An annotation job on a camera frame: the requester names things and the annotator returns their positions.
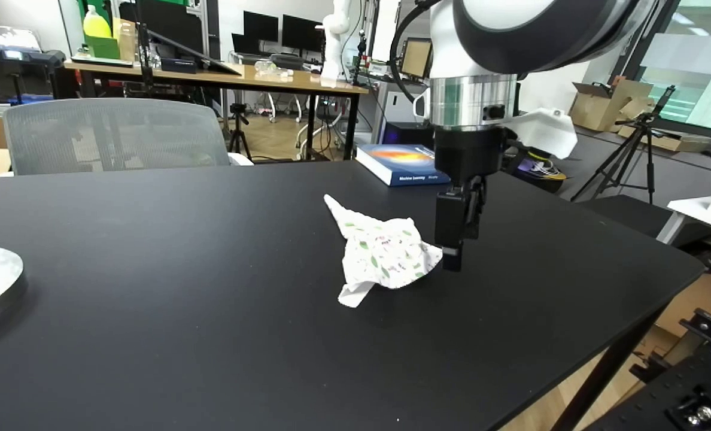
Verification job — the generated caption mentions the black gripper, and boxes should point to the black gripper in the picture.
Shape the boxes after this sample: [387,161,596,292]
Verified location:
[432,128,505,270]

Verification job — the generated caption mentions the white cloth with green trees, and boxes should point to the white cloth with green trees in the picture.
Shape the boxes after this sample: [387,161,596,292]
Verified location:
[322,195,442,310]

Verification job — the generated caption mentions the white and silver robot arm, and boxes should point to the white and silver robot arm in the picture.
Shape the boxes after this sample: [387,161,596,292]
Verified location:
[389,0,653,274]

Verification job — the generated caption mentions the blue hardcover book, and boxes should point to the blue hardcover book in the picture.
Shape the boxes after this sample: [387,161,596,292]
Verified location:
[353,145,449,187]

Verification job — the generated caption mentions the cardboard box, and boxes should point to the cardboard box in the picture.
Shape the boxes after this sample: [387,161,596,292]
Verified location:
[569,80,650,132]

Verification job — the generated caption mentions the black computer monitor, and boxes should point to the black computer monitor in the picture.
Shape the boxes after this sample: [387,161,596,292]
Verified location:
[243,13,277,43]

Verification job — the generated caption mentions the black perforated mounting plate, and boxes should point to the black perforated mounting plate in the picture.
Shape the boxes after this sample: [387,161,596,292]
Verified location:
[587,312,711,431]

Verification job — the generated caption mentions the wooden desk with black legs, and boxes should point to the wooden desk with black legs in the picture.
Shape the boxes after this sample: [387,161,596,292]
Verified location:
[65,60,365,161]

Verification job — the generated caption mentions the grey mesh office chair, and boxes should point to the grey mesh office chair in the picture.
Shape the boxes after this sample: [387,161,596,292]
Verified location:
[3,98,229,176]

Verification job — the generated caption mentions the black camera tripod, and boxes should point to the black camera tripod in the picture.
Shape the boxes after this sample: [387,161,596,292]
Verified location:
[572,86,674,201]

